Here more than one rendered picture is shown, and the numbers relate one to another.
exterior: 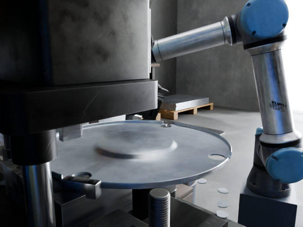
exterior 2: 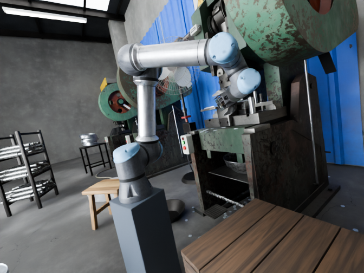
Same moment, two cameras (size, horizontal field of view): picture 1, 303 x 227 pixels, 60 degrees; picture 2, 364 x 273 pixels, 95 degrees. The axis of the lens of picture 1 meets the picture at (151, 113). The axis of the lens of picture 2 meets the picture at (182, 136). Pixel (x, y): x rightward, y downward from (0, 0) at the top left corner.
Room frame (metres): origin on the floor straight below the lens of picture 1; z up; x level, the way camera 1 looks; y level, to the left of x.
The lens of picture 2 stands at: (1.53, 0.01, 0.76)
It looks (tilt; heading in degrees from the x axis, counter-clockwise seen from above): 7 degrees down; 196
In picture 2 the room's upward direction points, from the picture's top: 11 degrees counter-clockwise
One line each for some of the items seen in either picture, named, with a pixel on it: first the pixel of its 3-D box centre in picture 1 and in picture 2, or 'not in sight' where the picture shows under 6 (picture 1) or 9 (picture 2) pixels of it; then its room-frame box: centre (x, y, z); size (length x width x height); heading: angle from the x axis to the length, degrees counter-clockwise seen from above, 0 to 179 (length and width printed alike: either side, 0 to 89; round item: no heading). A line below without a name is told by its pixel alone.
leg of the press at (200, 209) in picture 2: not in sight; (230, 143); (0.02, 0.01, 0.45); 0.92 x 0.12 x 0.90; 138
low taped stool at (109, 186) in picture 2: not in sight; (114, 202); (0.43, -0.99, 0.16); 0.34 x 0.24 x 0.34; 88
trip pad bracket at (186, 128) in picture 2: not in sight; (190, 133); (0.26, -0.27, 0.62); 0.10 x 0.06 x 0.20; 48
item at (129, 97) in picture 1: (51, 103); not in sight; (0.30, 0.12, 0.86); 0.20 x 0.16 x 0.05; 48
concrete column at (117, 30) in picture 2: not in sight; (129, 86); (-3.87, -3.06, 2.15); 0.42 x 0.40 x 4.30; 138
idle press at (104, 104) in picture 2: not in sight; (132, 121); (-2.28, -2.27, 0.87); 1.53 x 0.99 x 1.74; 141
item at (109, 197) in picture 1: (64, 185); (239, 106); (0.30, 0.11, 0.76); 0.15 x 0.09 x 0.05; 48
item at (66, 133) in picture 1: (64, 120); not in sight; (0.31, 0.11, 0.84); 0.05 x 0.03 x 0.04; 48
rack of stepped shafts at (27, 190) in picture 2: not in sight; (24, 169); (0.07, -2.53, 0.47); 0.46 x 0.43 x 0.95; 118
